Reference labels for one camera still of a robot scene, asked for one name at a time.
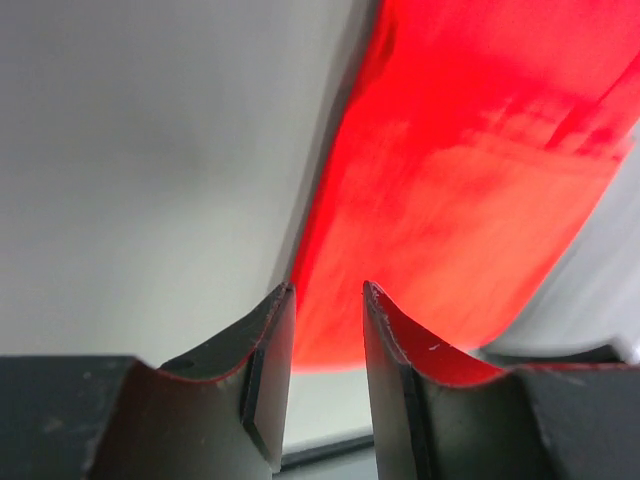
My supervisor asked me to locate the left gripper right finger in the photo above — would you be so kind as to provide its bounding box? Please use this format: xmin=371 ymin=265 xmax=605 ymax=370
xmin=362 ymin=281 xmax=504 ymax=479

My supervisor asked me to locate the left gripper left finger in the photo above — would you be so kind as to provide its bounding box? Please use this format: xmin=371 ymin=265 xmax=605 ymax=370
xmin=159 ymin=283 xmax=296 ymax=475

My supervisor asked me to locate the red t shirt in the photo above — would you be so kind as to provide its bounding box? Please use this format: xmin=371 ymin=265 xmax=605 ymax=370
xmin=292 ymin=1 xmax=639 ymax=373

